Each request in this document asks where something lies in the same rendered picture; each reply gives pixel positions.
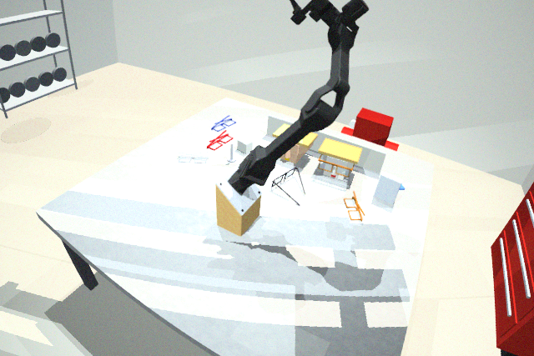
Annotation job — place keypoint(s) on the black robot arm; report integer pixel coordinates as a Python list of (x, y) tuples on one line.
[(315, 114)]

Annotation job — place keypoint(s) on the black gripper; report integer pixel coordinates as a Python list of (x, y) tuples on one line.
[(299, 14)]

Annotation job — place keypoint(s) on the black glasses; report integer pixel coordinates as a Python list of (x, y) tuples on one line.
[(279, 179)]

